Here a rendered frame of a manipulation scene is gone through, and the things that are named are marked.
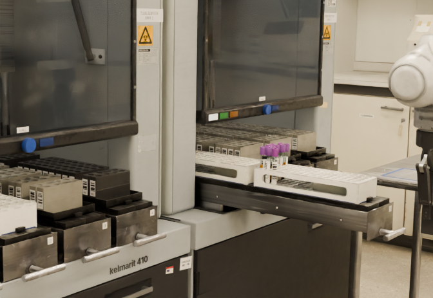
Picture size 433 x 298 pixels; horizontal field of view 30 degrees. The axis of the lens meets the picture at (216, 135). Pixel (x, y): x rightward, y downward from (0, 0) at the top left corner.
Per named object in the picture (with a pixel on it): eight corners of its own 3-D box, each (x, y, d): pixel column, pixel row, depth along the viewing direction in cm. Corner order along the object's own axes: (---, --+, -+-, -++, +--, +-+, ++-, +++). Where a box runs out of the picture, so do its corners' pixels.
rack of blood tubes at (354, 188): (252, 191, 205) (252, 167, 204) (273, 185, 213) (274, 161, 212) (357, 210, 187) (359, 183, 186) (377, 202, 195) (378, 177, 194)
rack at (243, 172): (158, 174, 224) (158, 152, 223) (181, 169, 232) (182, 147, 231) (246, 190, 206) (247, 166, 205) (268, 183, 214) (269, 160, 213)
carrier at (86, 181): (118, 192, 193) (118, 167, 192) (124, 194, 191) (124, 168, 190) (81, 201, 184) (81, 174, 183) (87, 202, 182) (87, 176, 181)
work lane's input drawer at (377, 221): (144, 197, 225) (144, 165, 224) (176, 189, 236) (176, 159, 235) (384, 246, 182) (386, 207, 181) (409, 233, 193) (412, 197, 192)
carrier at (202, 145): (219, 156, 243) (220, 136, 242) (225, 157, 242) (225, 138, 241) (195, 161, 234) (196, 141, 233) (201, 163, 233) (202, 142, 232)
